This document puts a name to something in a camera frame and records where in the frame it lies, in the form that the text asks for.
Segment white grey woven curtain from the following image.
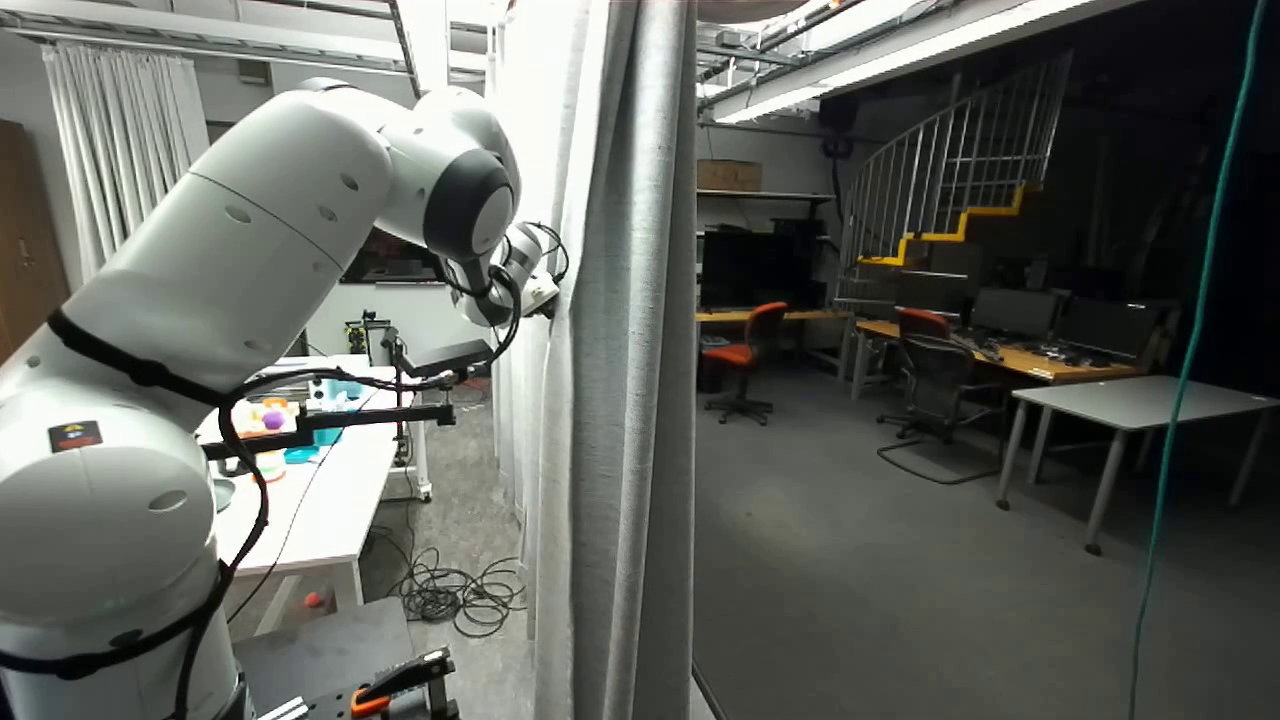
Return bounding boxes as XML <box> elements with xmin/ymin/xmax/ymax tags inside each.
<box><xmin>495</xmin><ymin>0</ymin><xmax>696</xmax><ymax>720</ymax></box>

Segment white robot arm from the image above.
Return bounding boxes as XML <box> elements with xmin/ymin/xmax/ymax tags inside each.
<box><xmin>0</xmin><ymin>80</ymin><xmax>520</xmax><ymax>720</ymax></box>

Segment white background curtain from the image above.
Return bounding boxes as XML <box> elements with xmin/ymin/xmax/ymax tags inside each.
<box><xmin>39</xmin><ymin>40</ymin><xmax>206</xmax><ymax>282</ymax></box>

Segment orange office chair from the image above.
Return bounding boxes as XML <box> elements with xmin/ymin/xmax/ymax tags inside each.
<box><xmin>699</xmin><ymin>300</ymin><xmax>786</xmax><ymax>426</ymax></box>

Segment black horizontal bar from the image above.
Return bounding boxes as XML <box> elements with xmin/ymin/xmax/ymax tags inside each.
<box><xmin>201</xmin><ymin>406</ymin><xmax>454</xmax><ymax>460</ymax></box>

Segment black office chair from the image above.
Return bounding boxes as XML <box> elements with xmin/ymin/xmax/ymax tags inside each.
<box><xmin>878</xmin><ymin>309</ymin><xmax>1002</xmax><ymax>481</ymax></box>

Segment colourful toy items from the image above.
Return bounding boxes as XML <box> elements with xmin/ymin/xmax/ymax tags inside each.
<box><xmin>231</xmin><ymin>358</ymin><xmax>367</xmax><ymax>481</ymax></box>

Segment white table left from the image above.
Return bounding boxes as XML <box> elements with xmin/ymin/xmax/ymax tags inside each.
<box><xmin>183</xmin><ymin>353</ymin><xmax>434</xmax><ymax>643</ymax></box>

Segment white table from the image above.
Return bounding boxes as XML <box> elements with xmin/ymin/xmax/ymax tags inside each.
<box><xmin>997</xmin><ymin>378</ymin><xmax>1280</xmax><ymax>556</ymax></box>
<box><xmin>183</xmin><ymin>353</ymin><xmax>434</xmax><ymax>643</ymax></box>

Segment black orange clamp tool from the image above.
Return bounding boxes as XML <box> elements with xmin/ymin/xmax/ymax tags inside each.
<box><xmin>260</xmin><ymin>650</ymin><xmax>464</xmax><ymax>720</ymax></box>

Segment white staircase railing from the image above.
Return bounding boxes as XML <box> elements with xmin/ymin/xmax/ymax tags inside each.
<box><xmin>847</xmin><ymin>56</ymin><xmax>1073</xmax><ymax>267</ymax></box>

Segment wooden desk with monitors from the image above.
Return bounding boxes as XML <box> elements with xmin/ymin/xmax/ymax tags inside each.
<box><xmin>847</xmin><ymin>289</ymin><xmax>1172</xmax><ymax>395</ymax></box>

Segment white table right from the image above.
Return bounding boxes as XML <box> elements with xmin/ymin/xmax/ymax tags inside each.
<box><xmin>997</xmin><ymin>378</ymin><xmax>1280</xmax><ymax>556</ymax></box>

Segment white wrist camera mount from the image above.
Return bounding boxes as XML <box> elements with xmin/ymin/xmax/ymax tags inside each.
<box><xmin>481</xmin><ymin>222</ymin><xmax>568</xmax><ymax>324</ymax></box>

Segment black cables on floor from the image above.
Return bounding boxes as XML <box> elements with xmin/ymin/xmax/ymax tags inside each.
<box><xmin>397</xmin><ymin>550</ymin><xmax>526</xmax><ymax>643</ymax></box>

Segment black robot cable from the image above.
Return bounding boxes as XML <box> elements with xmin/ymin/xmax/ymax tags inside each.
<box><xmin>0</xmin><ymin>215</ymin><xmax>576</xmax><ymax>720</ymax></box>

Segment teal hanging cable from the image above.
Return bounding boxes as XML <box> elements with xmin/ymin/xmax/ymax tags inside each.
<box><xmin>1124</xmin><ymin>0</ymin><xmax>1270</xmax><ymax>720</ymax></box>

